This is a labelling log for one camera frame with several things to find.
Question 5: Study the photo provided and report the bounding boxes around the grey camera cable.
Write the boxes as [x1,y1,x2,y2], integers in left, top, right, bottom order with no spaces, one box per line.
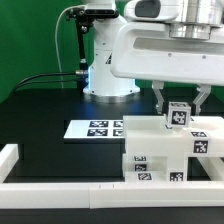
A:
[54,4,81,89]

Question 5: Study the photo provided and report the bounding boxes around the white seat block with pegs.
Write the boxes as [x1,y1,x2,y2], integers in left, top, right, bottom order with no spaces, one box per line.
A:
[166,157,188,182]

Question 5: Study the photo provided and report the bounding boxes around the black camera on stand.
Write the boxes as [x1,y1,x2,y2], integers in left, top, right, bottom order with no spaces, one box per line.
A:
[66,3,119,20]

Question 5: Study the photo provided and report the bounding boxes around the white chair seat plate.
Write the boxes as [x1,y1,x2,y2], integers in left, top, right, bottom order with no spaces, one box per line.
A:
[64,120,123,143]

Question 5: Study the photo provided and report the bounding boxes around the white right barrier rail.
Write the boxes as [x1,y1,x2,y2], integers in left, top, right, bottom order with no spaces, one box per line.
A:
[198,157,224,182]

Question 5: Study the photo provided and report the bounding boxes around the white chair back frame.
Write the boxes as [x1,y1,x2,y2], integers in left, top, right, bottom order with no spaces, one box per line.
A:
[123,116,224,157]

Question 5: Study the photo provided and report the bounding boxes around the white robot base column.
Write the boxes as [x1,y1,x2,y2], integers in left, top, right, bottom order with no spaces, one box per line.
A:
[83,0,141,104]

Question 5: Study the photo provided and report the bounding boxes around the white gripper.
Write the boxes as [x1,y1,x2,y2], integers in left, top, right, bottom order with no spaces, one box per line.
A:
[109,0,224,118]

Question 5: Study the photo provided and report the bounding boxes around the white left barrier rail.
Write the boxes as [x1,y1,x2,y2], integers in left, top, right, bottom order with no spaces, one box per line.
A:
[0,144,19,184]

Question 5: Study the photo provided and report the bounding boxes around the white front barrier rail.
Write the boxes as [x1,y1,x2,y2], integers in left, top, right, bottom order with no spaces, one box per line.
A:
[0,182,224,209]

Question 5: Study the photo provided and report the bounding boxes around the black cables on table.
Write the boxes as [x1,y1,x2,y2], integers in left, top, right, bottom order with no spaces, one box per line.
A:
[11,70,84,96]

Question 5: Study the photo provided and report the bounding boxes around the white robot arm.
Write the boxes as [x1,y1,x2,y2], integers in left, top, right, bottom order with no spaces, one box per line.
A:
[111,0,224,112]

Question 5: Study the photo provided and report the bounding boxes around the white barrier rail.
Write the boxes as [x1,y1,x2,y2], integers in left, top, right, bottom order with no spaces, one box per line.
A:
[0,144,19,184]
[198,157,224,182]
[0,182,224,209]

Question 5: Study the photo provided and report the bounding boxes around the white tagged cube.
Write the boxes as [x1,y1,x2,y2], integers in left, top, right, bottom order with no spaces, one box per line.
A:
[166,102,191,128]

